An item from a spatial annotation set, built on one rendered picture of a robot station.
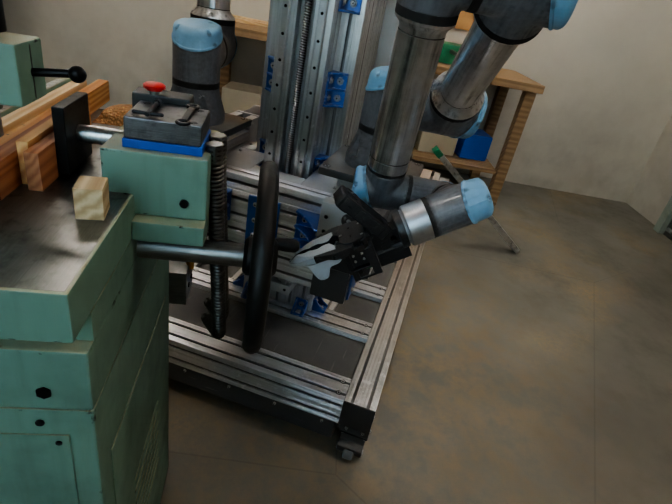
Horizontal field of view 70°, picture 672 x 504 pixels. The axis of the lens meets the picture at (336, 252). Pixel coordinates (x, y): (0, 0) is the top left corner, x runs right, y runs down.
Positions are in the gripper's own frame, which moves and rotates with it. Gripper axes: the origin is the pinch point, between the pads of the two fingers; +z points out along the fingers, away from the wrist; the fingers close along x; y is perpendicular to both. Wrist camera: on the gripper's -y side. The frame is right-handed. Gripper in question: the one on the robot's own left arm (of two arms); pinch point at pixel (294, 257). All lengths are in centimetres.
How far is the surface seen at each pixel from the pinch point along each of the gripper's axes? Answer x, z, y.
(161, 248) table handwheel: -11.8, 14.3, -15.9
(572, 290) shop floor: 121, -101, 147
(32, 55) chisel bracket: -9.6, 15.2, -43.7
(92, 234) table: -23.9, 14.3, -25.5
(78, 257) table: -28.8, 14.2, -25.4
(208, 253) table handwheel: -11.8, 8.7, -12.5
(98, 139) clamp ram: -6.4, 15.6, -31.9
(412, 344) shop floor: 68, -13, 95
